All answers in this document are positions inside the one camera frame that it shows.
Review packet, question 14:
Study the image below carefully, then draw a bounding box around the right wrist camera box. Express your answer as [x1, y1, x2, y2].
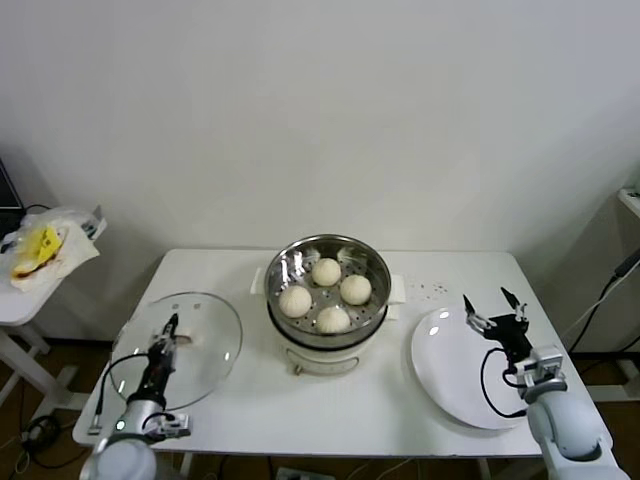
[517, 344, 569, 391]

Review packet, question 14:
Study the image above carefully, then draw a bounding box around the white side table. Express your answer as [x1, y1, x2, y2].
[0, 219, 109, 416]

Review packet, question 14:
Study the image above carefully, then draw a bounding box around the teal printed packet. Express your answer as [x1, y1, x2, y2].
[79, 204, 109, 241]

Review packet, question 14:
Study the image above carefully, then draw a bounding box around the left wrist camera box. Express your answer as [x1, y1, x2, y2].
[144, 410, 194, 441]

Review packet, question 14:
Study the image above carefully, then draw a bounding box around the white steamed baozi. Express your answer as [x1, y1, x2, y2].
[315, 305, 351, 335]
[311, 257, 342, 287]
[339, 274, 373, 306]
[278, 285, 313, 318]

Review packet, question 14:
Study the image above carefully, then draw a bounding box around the stainless steel steamer basket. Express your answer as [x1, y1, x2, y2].
[263, 233, 392, 346]

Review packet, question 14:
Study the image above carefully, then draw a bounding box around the white wall shelf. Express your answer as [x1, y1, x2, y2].
[617, 187, 640, 219]

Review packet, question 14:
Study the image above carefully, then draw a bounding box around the glass lid with cream handle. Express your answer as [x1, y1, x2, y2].
[109, 291, 245, 410]

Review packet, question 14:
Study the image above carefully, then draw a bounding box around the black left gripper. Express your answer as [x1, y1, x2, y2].
[133, 313, 194, 401]

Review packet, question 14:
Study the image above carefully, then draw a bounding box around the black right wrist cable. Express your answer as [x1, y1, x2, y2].
[480, 347, 531, 419]

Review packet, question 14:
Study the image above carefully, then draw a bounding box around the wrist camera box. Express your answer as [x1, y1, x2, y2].
[517, 344, 569, 391]
[144, 410, 194, 441]

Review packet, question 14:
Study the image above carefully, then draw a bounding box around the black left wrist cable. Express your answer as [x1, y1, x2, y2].
[87, 349, 151, 436]

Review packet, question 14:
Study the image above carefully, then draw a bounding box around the white round plate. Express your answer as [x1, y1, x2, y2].
[410, 305, 544, 431]

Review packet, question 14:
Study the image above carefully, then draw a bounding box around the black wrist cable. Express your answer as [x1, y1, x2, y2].
[480, 347, 531, 419]
[87, 349, 151, 436]

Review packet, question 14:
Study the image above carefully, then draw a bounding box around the black hanging power cable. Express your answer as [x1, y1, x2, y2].
[569, 248, 640, 351]

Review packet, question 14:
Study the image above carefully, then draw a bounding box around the white rack base frame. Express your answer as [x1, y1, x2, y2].
[579, 357, 640, 404]

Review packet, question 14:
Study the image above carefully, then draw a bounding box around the black floor cable loop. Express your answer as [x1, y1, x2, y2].
[22, 414, 76, 456]

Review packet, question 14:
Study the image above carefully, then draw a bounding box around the black monitor screen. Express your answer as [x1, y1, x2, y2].
[0, 159, 26, 234]

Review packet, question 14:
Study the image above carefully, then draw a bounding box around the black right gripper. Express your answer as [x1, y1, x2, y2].
[463, 286, 534, 361]

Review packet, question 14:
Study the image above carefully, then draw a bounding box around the white electric cooker pot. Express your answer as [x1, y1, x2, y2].
[248, 264, 409, 376]

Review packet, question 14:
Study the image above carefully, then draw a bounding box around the plastic bag with yellow wrapper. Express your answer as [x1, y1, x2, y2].
[0, 205, 101, 295]

